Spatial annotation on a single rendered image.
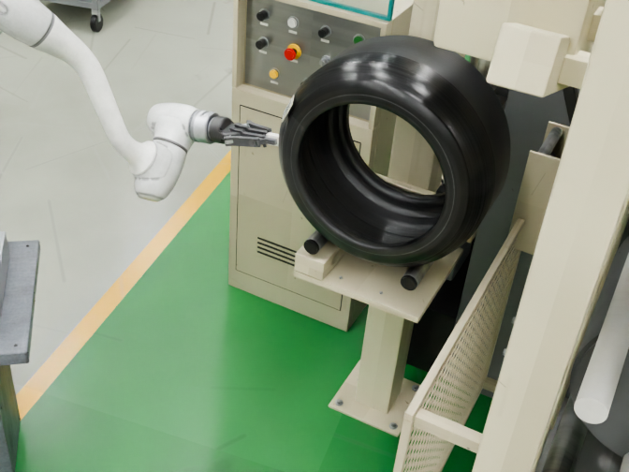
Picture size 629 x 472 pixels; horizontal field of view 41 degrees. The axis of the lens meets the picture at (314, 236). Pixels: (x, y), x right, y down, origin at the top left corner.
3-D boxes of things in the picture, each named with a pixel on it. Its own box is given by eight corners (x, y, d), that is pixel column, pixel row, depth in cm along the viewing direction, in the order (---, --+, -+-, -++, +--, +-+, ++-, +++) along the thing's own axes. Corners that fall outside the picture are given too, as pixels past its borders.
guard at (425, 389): (479, 380, 272) (528, 200, 231) (485, 383, 271) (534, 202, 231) (365, 609, 206) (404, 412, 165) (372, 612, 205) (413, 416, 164)
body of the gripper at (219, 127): (204, 122, 227) (233, 127, 224) (221, 110, 234) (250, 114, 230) (208, 147, 231) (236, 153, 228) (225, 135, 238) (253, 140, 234)
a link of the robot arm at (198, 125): (205, 104, 236) (223, 107, 233) (209, 133, 241) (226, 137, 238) (186, 116, 229) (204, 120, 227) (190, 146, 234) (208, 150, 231)
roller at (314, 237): (362, 179, 247) (374, 188, 247) (355, 188, 250) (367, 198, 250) (307, 237, 222) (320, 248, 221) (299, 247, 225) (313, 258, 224)
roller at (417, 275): (454, 209, 238) (464, 221, 238) (443, 215, 241) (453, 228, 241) (408, 273, 212) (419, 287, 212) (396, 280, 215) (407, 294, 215)
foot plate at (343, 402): (359, 361, 318) (359, 357, 317) (425, 389, 309) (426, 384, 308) (328, 406, 298) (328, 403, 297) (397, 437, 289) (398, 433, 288)
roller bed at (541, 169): (524, 212, 245) (548, 120, 228) (575, 228, 240) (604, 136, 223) (504, 245, 230) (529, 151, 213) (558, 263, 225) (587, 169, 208)
